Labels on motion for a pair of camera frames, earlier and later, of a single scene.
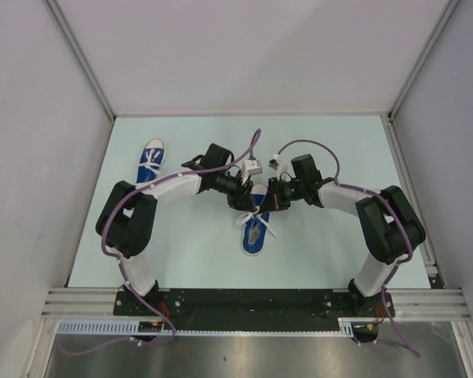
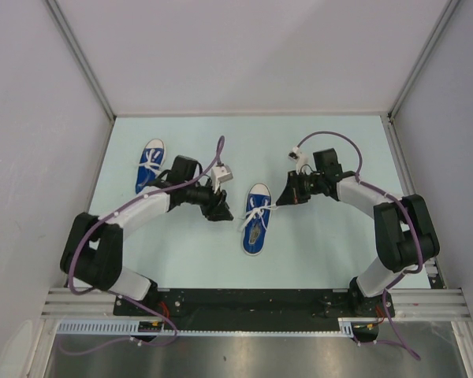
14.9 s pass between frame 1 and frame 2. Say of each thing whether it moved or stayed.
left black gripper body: moved
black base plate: stayed
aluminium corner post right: stayed
